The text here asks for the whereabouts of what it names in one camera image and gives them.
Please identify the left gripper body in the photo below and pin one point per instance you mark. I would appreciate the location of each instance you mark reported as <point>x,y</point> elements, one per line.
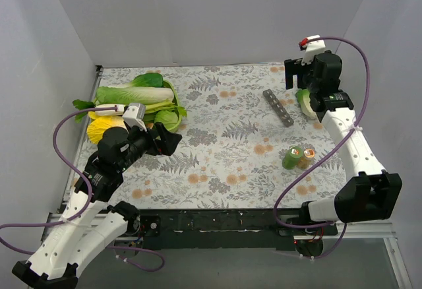
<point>157,142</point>

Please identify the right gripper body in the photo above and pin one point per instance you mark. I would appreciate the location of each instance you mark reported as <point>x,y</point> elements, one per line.
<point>297,69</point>

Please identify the grey weekly pill organizer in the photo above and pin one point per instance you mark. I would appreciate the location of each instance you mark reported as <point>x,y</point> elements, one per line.
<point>278,108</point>

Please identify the green pill bottle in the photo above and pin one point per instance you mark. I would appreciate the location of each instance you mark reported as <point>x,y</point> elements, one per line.
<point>292,157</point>

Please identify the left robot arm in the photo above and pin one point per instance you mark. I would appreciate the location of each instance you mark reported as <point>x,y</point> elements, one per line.
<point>71,244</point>

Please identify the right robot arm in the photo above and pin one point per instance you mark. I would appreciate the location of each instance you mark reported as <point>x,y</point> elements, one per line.
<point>370,192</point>

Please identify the round green cabbage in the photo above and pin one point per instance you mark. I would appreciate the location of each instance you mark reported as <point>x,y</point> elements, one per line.
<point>169,119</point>

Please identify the green lettuce head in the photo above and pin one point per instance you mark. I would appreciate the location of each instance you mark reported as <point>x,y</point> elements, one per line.
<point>303,98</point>

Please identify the yellow cabbage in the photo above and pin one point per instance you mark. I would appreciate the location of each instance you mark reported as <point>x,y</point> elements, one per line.
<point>99,126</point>

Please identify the green napa cabbage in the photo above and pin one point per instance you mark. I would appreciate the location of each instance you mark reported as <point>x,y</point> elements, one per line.
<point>125,96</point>

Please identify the green plastic tray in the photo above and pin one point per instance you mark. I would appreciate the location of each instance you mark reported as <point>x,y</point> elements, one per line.
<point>174,105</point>

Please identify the dark green leafy vegetable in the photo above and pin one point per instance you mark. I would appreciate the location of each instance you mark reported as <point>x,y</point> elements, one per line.
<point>154,80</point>

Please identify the clear amber pill bottle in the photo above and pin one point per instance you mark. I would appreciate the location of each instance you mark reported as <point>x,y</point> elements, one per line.
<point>307,158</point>

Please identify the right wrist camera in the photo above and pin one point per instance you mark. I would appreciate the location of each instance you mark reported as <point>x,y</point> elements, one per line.
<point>312,46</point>

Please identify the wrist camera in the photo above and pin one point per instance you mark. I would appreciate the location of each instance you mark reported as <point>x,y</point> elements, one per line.
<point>312,46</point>
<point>133,116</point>

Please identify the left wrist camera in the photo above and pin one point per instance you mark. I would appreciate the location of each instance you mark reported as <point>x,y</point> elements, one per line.
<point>133,116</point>

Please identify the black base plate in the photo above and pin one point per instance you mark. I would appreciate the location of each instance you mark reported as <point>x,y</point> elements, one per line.
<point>211,228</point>

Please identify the aluminium frame rail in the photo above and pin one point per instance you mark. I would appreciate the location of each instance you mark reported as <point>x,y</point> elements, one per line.
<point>362,233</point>

